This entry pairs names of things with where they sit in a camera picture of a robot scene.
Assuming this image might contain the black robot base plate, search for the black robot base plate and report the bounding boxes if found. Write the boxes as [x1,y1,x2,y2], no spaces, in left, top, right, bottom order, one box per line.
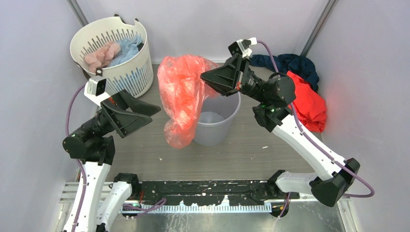
[128,180,287,206]

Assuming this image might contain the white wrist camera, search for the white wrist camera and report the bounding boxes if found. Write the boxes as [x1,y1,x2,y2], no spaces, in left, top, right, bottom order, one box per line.
[84,75,110,106]
[228,37,258,58]

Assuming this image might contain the light blue plastic bag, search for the light blue plastic bag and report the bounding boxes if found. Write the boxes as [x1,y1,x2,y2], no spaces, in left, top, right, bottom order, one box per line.
[108,35,144,67]

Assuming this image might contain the aluminium frame rail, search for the aluminium frame rail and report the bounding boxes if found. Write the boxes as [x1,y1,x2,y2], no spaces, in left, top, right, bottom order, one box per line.
[59,180,351,214]

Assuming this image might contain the pink plastic bag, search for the pink plastic bag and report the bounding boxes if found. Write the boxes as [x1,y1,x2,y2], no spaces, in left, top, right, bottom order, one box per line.
[85,41,121,73]

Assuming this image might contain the white slotted laundry basket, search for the white slotted laundry basket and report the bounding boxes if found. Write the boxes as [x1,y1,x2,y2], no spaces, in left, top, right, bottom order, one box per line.
[70,14,154,98]

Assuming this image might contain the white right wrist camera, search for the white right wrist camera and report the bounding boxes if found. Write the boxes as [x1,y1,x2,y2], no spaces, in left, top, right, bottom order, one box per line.
[228,37,258,58]

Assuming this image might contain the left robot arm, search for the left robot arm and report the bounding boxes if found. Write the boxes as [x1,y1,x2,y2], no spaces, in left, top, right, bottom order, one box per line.
[62,90,161,232]

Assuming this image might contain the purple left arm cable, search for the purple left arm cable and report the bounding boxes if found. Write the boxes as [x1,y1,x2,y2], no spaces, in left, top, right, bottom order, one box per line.
[65,84,167,232]

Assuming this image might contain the right aluminium corner post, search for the right aluminium corner post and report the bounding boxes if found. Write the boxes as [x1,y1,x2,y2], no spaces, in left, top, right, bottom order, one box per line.
[300,0,339,57]

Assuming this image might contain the red cloth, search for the red cloth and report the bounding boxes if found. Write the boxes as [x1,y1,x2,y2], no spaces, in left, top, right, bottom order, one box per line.
[287,71,327,133]

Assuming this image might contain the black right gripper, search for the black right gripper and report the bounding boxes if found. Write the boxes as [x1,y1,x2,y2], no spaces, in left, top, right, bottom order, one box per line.
[199,53,268,103]

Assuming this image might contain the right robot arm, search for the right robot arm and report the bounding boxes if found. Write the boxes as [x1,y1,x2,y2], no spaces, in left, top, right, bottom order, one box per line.
[200,54,360,207]

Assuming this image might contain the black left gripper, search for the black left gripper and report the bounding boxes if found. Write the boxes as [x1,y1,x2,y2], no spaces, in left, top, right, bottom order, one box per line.
[83,88,161,137]

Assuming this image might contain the aluminium corner post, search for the aluminium corner post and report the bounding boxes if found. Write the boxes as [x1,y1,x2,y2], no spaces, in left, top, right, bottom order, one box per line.
[67,0,89,26]
[300,0,339,57]

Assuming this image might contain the navy blue cloth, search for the navy blue cloth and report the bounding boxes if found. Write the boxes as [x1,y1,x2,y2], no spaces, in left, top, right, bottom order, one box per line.
[250,54,320,92]

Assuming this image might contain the left aluminium corner post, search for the left aluminium corner post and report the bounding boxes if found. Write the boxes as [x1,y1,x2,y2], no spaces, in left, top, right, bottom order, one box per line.
[67,0,89,26]

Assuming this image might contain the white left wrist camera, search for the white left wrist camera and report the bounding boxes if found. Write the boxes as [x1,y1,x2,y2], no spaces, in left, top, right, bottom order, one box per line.
[84,75,110,106]

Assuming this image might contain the red plastic trash bag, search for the red plastic trash bag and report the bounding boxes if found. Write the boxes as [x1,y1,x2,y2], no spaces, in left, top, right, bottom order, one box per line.
[157,55,219,149]

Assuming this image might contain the grey plastic trash bin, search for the grey plastic trash bin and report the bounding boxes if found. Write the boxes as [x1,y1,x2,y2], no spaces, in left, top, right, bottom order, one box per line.
[194,93,241,146]

